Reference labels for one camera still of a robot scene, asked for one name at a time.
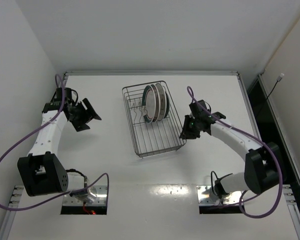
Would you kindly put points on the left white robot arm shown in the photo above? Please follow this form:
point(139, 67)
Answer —
point(41, 171)

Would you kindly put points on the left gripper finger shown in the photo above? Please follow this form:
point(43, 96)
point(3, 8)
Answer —
point(90, 112)
point(80, 123)

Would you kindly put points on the green red rimmed plate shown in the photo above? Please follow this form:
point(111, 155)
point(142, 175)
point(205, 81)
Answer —
point(157, 96)
point(148, 104)

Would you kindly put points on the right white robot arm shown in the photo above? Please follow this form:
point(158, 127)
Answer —
point(263, 167)

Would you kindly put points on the blue floral green plate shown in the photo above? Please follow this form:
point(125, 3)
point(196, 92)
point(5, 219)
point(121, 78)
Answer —
point(167, 107)

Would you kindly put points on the aluminium frame rail right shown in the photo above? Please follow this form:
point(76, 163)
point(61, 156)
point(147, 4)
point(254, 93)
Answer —
point(291, 191)

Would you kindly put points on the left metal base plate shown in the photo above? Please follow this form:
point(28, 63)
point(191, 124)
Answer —
point(95, 196)

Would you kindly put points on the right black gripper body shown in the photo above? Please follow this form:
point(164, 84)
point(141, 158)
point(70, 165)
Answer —
point(190, 126)

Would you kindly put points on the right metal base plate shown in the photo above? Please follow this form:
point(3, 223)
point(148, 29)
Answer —
point(206, 197)

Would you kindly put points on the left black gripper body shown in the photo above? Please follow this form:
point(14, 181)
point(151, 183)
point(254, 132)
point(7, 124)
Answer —
point(82, 116)

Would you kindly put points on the metal base plate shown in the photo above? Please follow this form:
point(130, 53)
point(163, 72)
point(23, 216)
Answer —
point(206, 197)
point(95, 196)

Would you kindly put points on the grey wire dish rack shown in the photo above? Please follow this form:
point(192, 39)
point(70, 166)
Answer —
point(154, 123)

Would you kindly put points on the white plate dark rim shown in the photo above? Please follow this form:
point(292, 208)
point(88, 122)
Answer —
point(163, 101)

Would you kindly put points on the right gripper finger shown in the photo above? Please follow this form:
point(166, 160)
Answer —
point(185, 133)
point(194, 133)

